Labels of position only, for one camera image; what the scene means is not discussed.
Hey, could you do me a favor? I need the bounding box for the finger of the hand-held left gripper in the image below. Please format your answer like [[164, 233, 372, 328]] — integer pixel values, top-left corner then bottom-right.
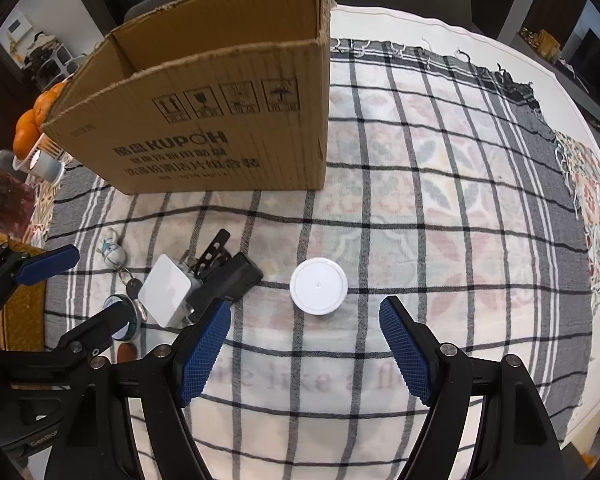
[[0, 243, 79, 311], [55, 306, 134, 368]]

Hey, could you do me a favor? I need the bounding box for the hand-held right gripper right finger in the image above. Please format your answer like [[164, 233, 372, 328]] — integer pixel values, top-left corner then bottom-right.
[[378, 295, 566, 480]]

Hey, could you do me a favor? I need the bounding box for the white shelf rack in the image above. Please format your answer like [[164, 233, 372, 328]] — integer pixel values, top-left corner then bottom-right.
[[27, 35, 86, 91]]

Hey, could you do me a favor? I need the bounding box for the round labelled tin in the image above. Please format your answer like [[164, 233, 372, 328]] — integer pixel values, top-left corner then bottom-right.
[[104, 294, 148, 343]]

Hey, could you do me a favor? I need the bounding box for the white figurine keychain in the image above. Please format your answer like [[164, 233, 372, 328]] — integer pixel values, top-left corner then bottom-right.
[[97, 227, 143, 301]]

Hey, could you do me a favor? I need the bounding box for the black perforated strap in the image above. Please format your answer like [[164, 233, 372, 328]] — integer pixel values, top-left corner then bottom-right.
[[192, 229, 232, 278]]

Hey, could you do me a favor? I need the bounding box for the pile of oranges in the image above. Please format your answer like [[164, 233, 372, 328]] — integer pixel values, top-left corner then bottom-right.
[[12, 81, 67, 161]]

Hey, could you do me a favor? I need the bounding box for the floral tablecloth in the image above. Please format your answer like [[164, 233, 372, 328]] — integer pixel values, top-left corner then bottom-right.
[[554, 130, 600, 283]]

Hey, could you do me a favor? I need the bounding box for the brown cardboard box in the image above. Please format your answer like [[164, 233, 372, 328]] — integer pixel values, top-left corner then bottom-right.
[[41, 0, 332, 195]]

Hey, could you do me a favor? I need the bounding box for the black rectangular device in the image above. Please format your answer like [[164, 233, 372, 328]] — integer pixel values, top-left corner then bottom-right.
[[185, 252, 264, 318]]

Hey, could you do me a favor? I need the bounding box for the grey television cabinet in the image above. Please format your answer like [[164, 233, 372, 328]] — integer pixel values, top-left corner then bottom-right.
[[517, 30, 600, 127]]

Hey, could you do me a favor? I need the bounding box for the white square charger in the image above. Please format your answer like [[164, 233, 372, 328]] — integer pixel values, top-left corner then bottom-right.
[[138, 254, 203, 327]]

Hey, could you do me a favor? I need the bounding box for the yellow woven mat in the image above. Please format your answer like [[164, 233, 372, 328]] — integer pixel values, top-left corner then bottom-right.
[[0, 242, 51, 352]]

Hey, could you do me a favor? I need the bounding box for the grey plaid cloth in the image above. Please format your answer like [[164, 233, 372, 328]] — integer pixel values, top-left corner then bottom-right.
[[45, 37, 596, 480]]

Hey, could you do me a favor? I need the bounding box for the white wall intercom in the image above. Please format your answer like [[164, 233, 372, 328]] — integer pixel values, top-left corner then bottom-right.
[[5, 16, 31, 41]]

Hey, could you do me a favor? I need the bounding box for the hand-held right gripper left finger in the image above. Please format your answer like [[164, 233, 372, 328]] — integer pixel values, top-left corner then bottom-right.
[[44, 299, 232, 480]]

